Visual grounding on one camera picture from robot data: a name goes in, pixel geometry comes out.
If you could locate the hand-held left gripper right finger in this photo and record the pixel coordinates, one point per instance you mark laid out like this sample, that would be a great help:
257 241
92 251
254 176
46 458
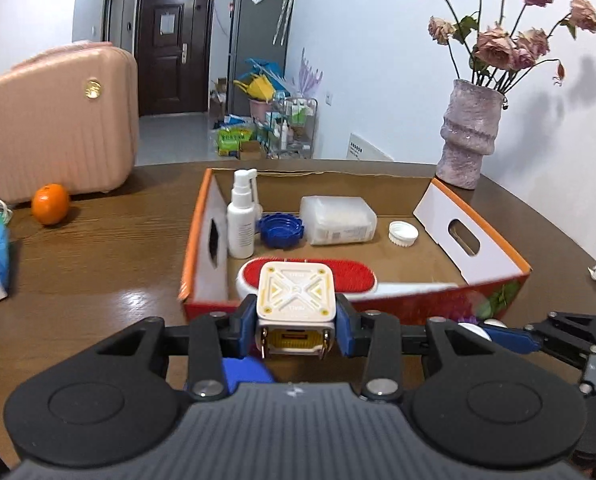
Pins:
345 330

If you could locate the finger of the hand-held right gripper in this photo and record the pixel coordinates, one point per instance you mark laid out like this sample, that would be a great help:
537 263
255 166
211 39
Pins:
512 340

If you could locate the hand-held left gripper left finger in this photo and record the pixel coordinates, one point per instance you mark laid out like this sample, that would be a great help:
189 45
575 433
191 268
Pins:
246 322

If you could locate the white bottle cap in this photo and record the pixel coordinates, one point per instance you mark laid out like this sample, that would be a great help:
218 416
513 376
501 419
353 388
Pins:
471 331
403 233
495 324

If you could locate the red and white lint brush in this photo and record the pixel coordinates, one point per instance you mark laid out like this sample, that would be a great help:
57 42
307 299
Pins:
357 275

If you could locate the cream cube charger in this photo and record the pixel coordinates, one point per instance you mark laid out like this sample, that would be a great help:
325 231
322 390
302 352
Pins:
295 292

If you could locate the red cardboard box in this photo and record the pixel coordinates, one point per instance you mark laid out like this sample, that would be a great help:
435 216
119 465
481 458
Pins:
482 255

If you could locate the ribbed blue cap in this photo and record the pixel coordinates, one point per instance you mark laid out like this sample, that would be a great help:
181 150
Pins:
280 231

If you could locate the white spray bottle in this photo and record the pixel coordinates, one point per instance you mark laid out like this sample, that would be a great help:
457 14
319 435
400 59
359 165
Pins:
240 225

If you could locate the clear plastic swab box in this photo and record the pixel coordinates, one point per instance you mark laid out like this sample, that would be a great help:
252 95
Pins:
338 220

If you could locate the smooth blue lid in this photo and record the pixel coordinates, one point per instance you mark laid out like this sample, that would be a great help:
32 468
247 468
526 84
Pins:
245 375

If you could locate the purple bottle cap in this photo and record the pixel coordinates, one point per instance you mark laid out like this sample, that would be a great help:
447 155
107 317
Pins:
465 316

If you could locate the green printed bag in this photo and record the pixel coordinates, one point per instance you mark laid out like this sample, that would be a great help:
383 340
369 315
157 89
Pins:
234 141

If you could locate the pink bucket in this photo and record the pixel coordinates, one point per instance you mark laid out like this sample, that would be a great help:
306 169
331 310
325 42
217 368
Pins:
260 109

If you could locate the orange fruit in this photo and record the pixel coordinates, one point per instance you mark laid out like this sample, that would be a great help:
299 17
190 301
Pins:
51 205

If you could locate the yellow and blue bundle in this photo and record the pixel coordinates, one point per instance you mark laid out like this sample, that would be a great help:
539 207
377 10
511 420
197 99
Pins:
258 82

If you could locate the grey refrigerator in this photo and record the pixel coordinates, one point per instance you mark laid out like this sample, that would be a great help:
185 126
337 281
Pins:
255 45

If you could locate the pink suitcase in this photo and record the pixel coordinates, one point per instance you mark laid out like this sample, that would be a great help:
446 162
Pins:
53 120

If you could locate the dark brown entrance door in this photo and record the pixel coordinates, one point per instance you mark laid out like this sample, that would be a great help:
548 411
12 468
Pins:
173 50

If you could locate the dried pink roses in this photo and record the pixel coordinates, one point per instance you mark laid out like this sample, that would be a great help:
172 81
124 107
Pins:
497 45

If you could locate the hanging white umbrellas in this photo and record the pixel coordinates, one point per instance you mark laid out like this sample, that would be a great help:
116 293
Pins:
284 10

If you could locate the side room door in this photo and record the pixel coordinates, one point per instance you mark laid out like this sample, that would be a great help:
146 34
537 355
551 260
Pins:
113 10

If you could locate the purple flower wall decal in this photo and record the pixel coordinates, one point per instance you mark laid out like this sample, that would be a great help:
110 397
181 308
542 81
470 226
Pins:
309 72

